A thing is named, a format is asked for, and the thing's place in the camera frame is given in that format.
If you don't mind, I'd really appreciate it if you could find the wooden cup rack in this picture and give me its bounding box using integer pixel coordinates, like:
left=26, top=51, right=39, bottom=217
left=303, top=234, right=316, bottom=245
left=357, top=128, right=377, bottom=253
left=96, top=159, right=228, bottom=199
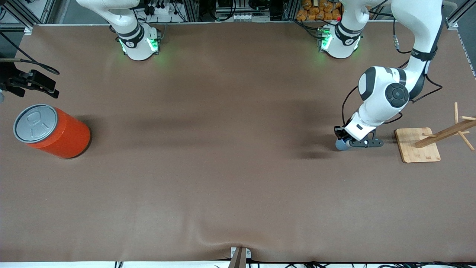
left=394, top=102, right=476, bottom=163

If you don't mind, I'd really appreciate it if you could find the orange can with silver lid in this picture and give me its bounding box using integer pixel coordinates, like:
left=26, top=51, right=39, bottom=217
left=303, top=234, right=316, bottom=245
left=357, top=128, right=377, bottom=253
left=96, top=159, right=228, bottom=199
left=13, top=103, right=91, bottom=159

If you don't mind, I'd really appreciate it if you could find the brown table mat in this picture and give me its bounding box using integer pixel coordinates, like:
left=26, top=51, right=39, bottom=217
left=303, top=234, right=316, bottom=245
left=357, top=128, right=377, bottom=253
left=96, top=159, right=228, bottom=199
left=0, top=22, right=476, bottom=263

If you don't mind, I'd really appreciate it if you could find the bag of orange snacks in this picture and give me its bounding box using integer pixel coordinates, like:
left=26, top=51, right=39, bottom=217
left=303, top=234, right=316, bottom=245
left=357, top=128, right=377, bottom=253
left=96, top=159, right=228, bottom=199
left=296, top=0, right=342, bottom=22

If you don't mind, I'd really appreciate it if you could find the white power strip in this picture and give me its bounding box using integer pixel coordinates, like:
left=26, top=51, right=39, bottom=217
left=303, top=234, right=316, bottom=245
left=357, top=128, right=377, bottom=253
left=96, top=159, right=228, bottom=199
left=142, top=3, right=171, bottom=16

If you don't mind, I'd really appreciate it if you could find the aluminium frame post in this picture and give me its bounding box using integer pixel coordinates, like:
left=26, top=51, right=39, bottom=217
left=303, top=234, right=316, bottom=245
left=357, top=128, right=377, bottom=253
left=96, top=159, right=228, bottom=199
left=182, top=0, right=199, bottom=23
left=446, top=0, right=476, bottom=30
left=0, top=0, right=36, bottom=36
left=283, top=0, right=300, bottom=21
left=37, top=0, right=56, bottom=23

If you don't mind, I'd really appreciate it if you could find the metal camera pole bracket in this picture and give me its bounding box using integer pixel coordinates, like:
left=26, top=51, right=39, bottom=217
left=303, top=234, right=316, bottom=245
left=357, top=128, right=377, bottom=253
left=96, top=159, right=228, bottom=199
left=228, top=246, right=252, bottom=268

